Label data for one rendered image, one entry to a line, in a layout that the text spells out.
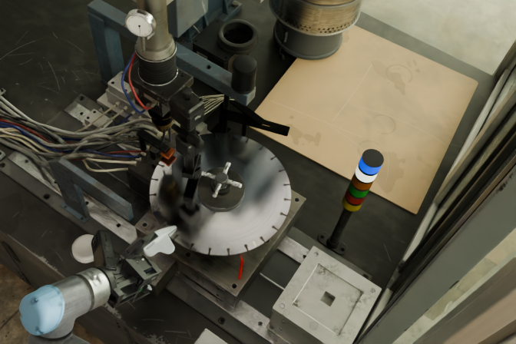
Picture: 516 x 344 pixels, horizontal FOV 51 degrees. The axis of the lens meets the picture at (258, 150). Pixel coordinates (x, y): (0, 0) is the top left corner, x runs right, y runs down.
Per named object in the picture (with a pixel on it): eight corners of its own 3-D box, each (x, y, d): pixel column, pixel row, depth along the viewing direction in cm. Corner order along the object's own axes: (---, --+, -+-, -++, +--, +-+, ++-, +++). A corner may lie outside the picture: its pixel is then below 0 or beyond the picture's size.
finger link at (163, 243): (190, 241, 118) (157, 269, 114) (172, 223, 120) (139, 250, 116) (189, 235, 116) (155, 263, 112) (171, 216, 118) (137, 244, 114)
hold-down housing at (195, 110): (205, 153, 117) (206, 92, 100) (189, 166, 115) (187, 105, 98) (188, 138, 119) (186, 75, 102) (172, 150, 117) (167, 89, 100)
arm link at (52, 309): (11, 323, 96) (19, 285, 93) (63, 300, 105) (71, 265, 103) (39, 350, 93) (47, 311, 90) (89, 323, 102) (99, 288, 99)
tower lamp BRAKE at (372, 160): (383, 163, 113) (387, 156, 110) (374, 178, 110) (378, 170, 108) (364, 153, 114) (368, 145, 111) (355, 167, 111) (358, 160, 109)
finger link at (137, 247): (160, 243, 118) (128, 269, 114) (155, 237, 118) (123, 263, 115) (158, 233, 114) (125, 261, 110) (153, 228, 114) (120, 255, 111)
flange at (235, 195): (243, 169, 130) (243, 163, 128) (246, 210, 124) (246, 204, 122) (196, 170, 129) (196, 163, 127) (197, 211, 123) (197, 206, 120)
